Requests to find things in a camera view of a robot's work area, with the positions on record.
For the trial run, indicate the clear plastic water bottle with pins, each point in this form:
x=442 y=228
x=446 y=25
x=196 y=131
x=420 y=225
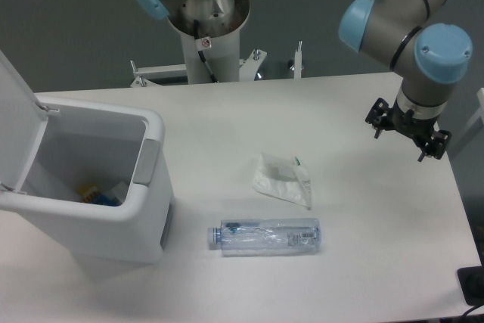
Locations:
x=266 y=237

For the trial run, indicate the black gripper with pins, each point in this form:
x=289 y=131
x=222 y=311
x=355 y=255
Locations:
x=432 y=143

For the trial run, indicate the white trash can lid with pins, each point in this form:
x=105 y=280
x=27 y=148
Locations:
x=24 y=119

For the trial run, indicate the white trash can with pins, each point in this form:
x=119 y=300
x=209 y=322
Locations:
x=92 y=176

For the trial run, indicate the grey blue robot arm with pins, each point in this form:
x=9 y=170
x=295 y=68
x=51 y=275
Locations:
x=430 y=58

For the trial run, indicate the white furniture leg at right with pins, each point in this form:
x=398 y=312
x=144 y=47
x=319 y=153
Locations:
x=472 y=127

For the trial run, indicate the black device at table edge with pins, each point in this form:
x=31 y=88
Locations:
x=471 y=282

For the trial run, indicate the white plastic wrapper bag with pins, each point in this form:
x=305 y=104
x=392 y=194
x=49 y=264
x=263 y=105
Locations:
x=283 y=179

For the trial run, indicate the white metal base frame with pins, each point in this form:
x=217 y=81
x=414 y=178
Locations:
x=225 y=69

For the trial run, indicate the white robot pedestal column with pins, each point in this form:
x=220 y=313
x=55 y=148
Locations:
x=210 y=27

